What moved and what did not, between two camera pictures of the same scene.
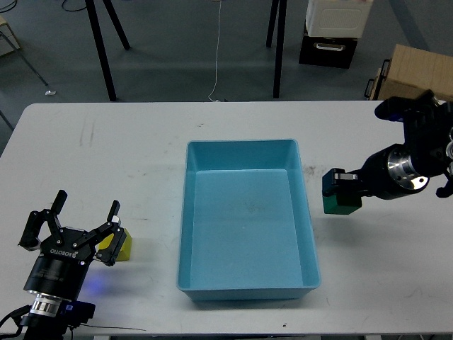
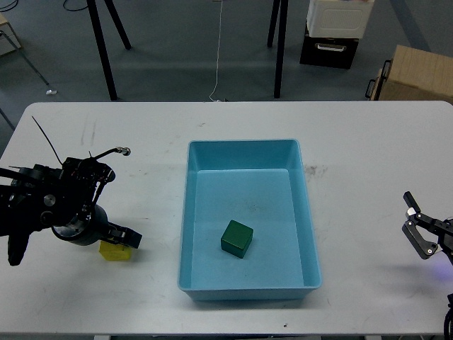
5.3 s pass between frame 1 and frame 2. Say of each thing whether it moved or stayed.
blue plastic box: stayed
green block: moved
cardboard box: stayed
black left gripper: moved
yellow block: stayed
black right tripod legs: stayed
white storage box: stayed
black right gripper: moved
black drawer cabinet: stayed
